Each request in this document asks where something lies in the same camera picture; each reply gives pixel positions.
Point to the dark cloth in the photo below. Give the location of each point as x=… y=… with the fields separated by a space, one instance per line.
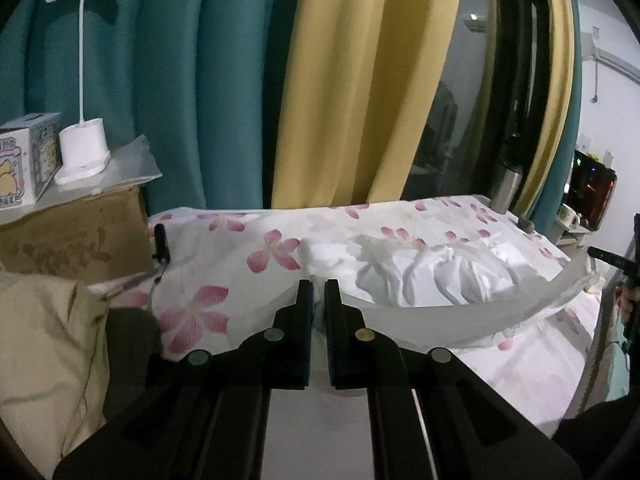
x=132 y=350

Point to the black computer case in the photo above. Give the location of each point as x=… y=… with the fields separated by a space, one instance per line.
x=592 y=190

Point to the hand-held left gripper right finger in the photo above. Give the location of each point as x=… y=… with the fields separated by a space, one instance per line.
x=332 y=310

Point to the cartoon printed box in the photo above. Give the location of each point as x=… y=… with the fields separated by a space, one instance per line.
x=27 y=160

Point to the glass window with black frame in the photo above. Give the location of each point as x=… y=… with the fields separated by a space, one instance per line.
x=450 y=110

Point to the floral bed sheet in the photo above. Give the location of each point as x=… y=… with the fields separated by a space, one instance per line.
x=200 y=320

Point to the teal curtain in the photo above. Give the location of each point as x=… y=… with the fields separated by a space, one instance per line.
x=575 y=135
x=200 y=85

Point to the white air conditioner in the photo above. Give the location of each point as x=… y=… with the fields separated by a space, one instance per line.
x=615 y=62

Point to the brown cardboard box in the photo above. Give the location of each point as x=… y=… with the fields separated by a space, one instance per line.
x=75 y=240

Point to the beige cloth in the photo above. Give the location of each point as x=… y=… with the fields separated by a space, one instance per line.
x=45 y=350

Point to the small dark stone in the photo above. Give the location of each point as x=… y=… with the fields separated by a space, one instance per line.
x=526 y=224

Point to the white computer desk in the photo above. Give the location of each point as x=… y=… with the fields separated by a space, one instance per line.
x=575 y=237

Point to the person's right forearm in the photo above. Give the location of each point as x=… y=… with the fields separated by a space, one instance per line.
x=590 y=430

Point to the yellow curtain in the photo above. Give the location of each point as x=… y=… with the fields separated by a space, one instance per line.
x=350 y=85
x=555 y=85

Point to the white desk lamp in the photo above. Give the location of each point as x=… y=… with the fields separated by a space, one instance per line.
x=82 y=147

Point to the thin silver rod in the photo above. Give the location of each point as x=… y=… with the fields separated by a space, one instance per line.
x=125 y=282

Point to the clear plastic sheet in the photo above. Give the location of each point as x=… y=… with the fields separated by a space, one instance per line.
x=130 y=165

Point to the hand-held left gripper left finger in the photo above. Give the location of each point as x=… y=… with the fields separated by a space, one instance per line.
x=305 y=310

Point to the steel thermos flask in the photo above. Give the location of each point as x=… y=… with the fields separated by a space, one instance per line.
x=505 y=190

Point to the white printed mug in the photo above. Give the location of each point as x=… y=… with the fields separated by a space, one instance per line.
x=567 y=217

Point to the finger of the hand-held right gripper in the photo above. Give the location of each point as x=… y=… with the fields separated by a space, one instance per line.
x=610 y=257

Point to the person's right hand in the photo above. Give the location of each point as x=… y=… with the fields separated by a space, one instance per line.
x=627 y=315

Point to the large white garment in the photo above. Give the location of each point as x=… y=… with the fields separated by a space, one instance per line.
x=450 y=280

